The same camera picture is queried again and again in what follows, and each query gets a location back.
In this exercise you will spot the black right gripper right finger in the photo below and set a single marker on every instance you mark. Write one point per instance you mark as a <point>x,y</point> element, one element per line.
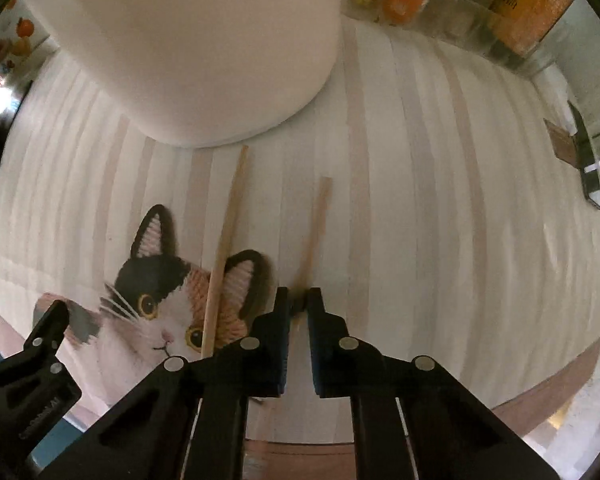
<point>390,439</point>

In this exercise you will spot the striped cat print placemat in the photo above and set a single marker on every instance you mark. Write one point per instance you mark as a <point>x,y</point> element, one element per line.
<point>453,228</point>

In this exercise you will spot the wooden chopstick on mat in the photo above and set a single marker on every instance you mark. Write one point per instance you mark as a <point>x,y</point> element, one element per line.
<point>211,311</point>

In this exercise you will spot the orange snack box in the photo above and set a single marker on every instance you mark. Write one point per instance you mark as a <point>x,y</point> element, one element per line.
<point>520,25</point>

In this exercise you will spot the clear plastic storage tray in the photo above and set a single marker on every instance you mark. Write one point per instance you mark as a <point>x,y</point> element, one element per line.
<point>462,23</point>

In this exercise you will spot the fruit picture box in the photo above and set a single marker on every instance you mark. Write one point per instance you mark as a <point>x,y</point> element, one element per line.
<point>20,33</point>

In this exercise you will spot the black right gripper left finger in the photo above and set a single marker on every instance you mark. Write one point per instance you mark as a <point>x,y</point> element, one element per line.
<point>208,414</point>

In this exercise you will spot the wooden chopstick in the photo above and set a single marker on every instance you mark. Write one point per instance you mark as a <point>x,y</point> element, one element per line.
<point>303,278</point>
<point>211,311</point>

